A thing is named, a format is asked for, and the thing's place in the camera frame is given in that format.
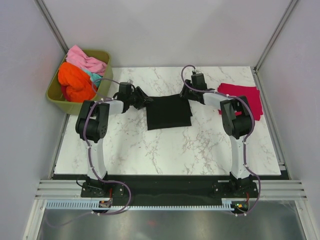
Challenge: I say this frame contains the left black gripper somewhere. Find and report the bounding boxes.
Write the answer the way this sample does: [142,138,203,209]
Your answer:
[127,86,153,111]

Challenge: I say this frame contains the left aluminium frame post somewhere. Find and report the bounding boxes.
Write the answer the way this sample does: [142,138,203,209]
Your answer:
[34,0,69,54]

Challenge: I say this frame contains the aluminium cross rail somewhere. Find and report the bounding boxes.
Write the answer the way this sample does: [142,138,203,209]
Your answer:
[36,175,307,200]

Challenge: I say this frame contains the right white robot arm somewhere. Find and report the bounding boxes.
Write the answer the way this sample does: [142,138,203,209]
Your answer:
[180,71,255,197]

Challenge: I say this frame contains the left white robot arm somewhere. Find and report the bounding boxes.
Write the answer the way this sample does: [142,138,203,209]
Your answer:
[75,82,153,197]

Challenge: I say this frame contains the white slotted cable duct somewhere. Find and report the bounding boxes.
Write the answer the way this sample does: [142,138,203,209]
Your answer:
[45,198,250,212]

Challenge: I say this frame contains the orange t shirt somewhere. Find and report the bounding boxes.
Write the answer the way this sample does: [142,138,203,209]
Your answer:
[58,62,97,103]

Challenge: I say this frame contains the aluminium frame post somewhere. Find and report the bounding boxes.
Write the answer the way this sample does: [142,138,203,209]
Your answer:
[252,0,301,73]
[34,0,69,54]

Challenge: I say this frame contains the teal t shirt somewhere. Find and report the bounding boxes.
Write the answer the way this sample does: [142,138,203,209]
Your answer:
[82,69,103,88]

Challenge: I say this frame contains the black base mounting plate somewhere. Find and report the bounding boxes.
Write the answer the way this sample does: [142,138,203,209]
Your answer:
[80,175,258,207]

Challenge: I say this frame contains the folded red t shirt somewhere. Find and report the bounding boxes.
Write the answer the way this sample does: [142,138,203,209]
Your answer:
[216,82,265,122]

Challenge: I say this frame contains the olive green plastic bin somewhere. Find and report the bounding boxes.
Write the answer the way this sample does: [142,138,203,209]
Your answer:
[46,49,114,115]

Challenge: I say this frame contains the pink t shirt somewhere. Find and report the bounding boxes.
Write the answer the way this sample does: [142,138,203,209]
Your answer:
[65,45,110,76]

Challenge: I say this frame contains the black t shirt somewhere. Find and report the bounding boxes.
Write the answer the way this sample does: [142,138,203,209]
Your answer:
[145,94,193,131]

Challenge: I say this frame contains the right aluminium frame post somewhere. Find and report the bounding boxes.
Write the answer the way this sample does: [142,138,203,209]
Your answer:
[252,0,301,73]

